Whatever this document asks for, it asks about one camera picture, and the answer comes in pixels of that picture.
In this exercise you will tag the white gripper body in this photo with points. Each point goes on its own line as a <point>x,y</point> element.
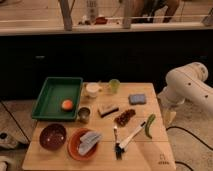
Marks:
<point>168,114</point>

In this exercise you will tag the dark grape bunch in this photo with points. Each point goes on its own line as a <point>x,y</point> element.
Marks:
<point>125,117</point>

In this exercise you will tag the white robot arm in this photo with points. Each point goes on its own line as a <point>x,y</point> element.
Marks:
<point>185,82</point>

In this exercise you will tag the green translucent cup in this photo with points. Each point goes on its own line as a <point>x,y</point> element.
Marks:
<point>114,85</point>

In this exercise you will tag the white paper cup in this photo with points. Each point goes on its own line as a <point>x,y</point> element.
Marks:
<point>92,89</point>

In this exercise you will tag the small metal cup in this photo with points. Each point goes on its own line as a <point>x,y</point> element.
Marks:
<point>84,114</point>

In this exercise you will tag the green chili pepper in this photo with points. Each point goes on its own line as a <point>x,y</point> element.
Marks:
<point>149,121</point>

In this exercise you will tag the blue sponge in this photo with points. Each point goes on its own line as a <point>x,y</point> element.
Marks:
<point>137,99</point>

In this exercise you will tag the small metal spoon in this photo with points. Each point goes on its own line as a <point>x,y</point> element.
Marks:
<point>116,142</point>

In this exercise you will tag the wooden block eraser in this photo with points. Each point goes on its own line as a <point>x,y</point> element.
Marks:
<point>105,110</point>

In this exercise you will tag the grey folded cloth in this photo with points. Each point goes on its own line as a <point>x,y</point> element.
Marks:
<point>87,141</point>

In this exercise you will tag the orange fruit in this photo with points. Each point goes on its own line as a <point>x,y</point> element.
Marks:
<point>67,105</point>

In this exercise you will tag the red object on shelf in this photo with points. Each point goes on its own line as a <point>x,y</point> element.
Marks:
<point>101,20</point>

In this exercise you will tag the green plastic tray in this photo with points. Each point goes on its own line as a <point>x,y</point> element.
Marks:
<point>54,92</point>

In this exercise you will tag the dark purple bowl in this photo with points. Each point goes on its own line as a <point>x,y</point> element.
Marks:
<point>53,137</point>

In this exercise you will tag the white handled brush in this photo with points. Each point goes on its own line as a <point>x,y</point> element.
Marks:
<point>127,140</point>

